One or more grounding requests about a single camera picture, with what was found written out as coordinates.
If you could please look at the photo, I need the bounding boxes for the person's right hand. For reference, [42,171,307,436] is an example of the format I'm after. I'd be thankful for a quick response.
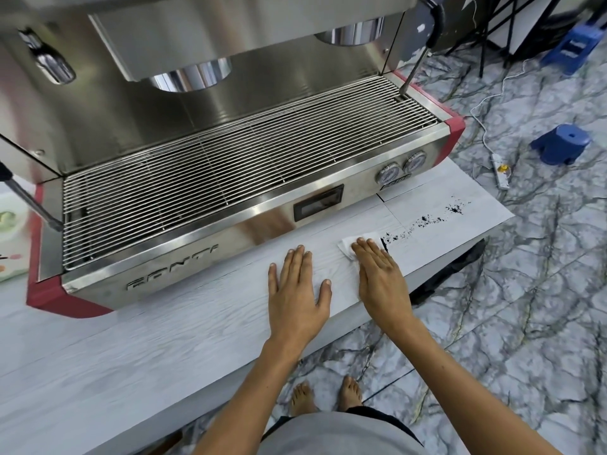
[351,237,413,334]

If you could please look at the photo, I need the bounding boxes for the person's left hand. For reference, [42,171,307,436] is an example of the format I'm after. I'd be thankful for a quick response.
[268,245,333,347]

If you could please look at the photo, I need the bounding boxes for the white paper tissue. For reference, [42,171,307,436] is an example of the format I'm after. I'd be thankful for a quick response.
[337,234,390,262]

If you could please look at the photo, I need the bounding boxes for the person's right forearm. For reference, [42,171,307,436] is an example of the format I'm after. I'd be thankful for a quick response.
[379,320,562,455]

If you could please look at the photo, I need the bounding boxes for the person's left forearm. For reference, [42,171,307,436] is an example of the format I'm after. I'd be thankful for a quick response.
[193,337,313,455]

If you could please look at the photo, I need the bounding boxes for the black display panel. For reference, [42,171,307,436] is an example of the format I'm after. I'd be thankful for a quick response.
[292,184,345,222]

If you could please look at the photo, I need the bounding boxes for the scattered coffee grounds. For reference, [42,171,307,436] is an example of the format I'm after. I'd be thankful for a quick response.
[379,196,468,248]

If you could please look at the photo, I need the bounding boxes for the round pressure gauge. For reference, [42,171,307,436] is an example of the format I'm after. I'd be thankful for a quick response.
[402,150,427,175]
[376,162,403,186]

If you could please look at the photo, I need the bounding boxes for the person's right foot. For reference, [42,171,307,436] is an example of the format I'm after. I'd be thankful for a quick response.
[337,375,364,414]

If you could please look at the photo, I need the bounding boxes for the person's foot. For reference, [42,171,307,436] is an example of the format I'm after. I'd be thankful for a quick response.
[337,375,364,414]
[288,381,317,418]

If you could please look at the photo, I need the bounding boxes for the person's left foot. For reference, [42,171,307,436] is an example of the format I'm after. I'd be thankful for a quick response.
[288,381,317,418]

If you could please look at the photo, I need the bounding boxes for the person's black shorts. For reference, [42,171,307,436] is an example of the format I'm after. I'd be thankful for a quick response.
[273,405,412,434]

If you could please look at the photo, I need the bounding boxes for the person's grey shirt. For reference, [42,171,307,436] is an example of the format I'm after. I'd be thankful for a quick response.
[258,411,424,455]

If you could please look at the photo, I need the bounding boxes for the white power strip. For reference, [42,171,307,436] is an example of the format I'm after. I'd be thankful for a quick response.
[490,153,511,189]

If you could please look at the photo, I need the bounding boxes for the steel steam wand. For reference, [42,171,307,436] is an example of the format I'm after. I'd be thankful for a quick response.
[0,162,64,233]
[397,0,447,99]

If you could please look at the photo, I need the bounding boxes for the steel group head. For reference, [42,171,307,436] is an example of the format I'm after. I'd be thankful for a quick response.
[149,57,233,93]
[314,16,385,46]

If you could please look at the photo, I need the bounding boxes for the round blue plastic stool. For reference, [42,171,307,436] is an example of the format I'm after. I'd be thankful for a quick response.
[530,123,593,167]

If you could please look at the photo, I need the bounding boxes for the black tripod stand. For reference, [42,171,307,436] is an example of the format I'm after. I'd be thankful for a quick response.
[445,0,607,79]

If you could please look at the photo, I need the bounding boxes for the stainless red espresso machine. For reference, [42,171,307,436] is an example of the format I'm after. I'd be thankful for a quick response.
[0,0,467,324]

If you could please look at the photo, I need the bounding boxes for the square blue plastic stool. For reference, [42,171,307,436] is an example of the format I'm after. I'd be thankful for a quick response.
[540,22,604,75]

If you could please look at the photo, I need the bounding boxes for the chrome steam knob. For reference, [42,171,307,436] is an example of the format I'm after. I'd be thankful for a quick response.
[18,27,77,86]

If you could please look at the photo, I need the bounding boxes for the wire drip tray grate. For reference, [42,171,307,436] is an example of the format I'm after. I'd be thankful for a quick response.
[62,73,440,272]

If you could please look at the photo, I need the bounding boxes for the white power cable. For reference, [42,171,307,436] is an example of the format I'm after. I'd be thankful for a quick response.
[469,56,542,160]

